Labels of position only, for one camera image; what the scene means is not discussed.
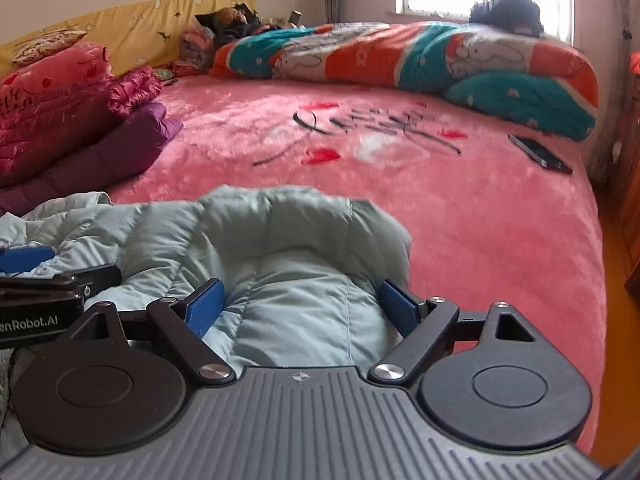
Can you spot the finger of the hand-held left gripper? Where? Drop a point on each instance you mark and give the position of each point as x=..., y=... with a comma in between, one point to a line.
x=25, y=258

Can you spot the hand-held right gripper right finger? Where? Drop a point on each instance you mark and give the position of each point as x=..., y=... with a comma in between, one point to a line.
x=400, y=305

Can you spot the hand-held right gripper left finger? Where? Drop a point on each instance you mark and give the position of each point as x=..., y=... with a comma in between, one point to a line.
x=205, y=307

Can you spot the light blue down jacket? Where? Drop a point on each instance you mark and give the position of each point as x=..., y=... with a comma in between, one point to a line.
x=300, y=240

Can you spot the dark clothes pile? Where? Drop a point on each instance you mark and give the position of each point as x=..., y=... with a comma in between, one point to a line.
x=510, y=7

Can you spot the pink plush bed blanket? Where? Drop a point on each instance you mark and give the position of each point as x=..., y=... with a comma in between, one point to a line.
x=450, y=210

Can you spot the magenta satin quilt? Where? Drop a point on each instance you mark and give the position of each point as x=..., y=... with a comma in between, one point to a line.
x=50, y=135

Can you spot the purple quilt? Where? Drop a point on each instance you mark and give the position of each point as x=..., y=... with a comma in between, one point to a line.
x=115, y=156

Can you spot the black smartphone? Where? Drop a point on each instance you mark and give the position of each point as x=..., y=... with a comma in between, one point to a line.
x=540, y=152

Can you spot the patterned beige pillow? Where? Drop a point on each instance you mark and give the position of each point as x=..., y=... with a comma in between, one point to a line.
x=47, y=46

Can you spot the orange and teal quilt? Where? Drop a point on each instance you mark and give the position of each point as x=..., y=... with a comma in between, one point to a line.
x=390, y=55

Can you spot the yellow headboard cover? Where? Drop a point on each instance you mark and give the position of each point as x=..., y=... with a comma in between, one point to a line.
x=140, y=30

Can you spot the stack of folded pink cloths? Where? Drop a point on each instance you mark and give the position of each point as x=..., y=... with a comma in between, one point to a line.
x=197, y=47

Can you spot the wooden cabinet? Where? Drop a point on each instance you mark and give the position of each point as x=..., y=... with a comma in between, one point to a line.
x=631, y=185

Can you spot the black pillow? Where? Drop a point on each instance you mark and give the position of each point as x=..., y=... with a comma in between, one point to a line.
x=204, y=20

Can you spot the pink curtain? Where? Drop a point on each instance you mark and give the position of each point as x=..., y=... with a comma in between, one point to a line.
x=597, y=35

